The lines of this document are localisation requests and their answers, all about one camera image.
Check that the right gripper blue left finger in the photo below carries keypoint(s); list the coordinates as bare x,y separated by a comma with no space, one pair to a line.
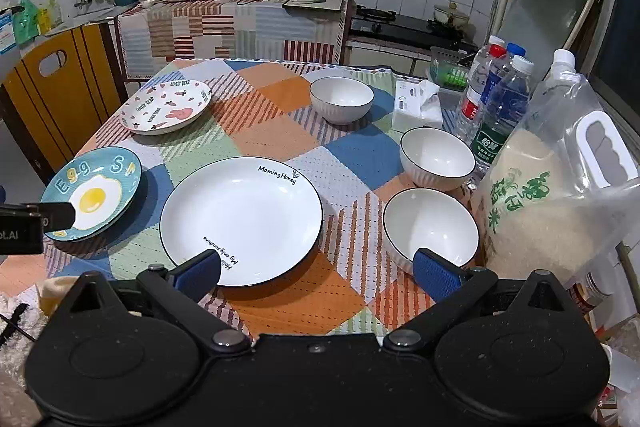
177,292

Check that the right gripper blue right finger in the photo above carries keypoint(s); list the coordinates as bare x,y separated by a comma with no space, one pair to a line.
456,292

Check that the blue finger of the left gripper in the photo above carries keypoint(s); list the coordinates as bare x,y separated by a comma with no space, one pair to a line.
52,216

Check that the blue egg plate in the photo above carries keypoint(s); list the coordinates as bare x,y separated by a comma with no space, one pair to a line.
100,185

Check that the white bowl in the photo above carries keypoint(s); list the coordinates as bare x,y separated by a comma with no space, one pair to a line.
340,100
425,218
434,158

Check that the large white plate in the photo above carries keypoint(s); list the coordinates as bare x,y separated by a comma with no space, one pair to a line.
261,216

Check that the white rabbit carrot plate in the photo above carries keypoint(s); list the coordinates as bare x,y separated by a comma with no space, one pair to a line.
165,107

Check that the yellow wooden chair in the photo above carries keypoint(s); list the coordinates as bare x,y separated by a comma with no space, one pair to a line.
60,93

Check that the clear rice bag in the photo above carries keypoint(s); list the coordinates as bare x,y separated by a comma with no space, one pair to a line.
564,187

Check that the colourful patchwork tablecloth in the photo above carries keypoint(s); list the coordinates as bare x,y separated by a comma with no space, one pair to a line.
348,284

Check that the red label water bottle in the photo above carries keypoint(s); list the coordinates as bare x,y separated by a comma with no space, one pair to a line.
470,99

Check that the white tissue pack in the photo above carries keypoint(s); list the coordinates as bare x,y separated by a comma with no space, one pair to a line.
416,105

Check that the green plastic bag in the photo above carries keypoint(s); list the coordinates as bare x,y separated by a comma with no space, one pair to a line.
25,22

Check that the green label water bottle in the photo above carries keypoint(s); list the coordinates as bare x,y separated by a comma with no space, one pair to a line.
506,106

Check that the blue cap water bottle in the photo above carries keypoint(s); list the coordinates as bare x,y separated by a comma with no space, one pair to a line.
499,65

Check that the green dish basket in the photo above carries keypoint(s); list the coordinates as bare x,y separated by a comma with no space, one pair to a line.
450,69

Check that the striped counter cloth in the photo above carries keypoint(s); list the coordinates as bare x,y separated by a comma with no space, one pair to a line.
151,38

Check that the white pot on stove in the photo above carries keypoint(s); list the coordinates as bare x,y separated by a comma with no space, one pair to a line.
450,15

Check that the black gas stove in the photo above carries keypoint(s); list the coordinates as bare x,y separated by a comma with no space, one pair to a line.
390,27

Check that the cutting board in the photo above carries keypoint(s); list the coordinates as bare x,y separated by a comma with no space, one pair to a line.
325,5

